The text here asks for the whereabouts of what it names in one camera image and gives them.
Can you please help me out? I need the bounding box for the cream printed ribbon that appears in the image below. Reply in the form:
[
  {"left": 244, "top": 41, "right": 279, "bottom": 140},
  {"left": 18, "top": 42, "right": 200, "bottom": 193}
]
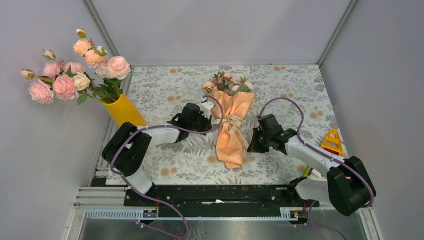
[{"left": 211, "top": 114, "right": 247, "bottom": 135}]

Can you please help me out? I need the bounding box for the orange paper bouquet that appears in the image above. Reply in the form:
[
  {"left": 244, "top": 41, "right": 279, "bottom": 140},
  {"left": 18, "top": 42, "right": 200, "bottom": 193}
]
[{"left": 202, "top": 71, "right": 255, "bottom": 169}]

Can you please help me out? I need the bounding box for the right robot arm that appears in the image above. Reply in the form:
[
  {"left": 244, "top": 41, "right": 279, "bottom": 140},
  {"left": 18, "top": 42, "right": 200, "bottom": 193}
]
[{"left": 247, "top": 114, "right": 377, "bottom": 216}]

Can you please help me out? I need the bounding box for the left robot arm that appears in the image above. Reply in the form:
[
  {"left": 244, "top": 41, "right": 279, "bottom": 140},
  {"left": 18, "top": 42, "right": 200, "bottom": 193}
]
[{"left": 101, "top": 100, "right": 214, "bottom": 206}]

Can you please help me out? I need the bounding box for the yellow vase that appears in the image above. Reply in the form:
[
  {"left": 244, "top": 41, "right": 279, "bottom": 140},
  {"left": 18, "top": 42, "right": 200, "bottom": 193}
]
[{"left": 102, "top": 93, "right": 147, "bottom": 127}]

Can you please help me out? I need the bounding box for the pink rose bunch in vase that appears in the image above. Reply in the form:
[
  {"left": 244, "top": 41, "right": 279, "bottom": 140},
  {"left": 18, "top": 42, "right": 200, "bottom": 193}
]
[{"left": 19, "top": 28, "right": 131, "bottom": 105}]

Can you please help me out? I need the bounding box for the floral patterned table mat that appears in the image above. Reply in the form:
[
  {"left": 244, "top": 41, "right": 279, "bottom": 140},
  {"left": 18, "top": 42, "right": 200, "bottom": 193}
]
[{"left": 127, "top": 64, "right": 338, "bottom": 185}]

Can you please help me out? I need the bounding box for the yellow triangular plastic toy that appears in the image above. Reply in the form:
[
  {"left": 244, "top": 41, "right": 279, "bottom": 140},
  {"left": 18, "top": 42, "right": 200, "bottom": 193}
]
[{"left": 320, "top": 128, "right": 344, "bottom": 156}]

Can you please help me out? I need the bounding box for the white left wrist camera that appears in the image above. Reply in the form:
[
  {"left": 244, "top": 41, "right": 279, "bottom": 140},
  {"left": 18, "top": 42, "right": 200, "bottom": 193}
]
[{"left": 198, "top": 98, "right": 215, "bottom": 120}]

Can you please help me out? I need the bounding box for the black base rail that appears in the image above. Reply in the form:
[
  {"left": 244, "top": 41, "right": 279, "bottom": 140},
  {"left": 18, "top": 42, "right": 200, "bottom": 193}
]
[{"left": 124, "top": 184, "right": 313, "bottom": 218}]

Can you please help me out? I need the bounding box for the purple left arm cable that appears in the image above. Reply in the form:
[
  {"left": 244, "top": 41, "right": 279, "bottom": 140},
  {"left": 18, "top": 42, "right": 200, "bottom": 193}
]
[{"left": 109, "top": 95, "right": 225, "bottom": 240}]

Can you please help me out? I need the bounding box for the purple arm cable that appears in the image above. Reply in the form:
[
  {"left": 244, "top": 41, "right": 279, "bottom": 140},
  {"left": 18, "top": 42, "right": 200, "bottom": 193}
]
[
  {"left": 258, "top": 96, "right": 376, "bottom": 240},
  {"left": 109, "top": 95, "right": 225, "bottom": 240}
]

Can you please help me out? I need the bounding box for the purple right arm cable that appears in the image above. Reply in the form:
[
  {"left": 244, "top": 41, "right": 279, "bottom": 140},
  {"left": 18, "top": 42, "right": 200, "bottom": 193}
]
[{"left": 258, "top": 96, "right": 376, "bottom": 240}]

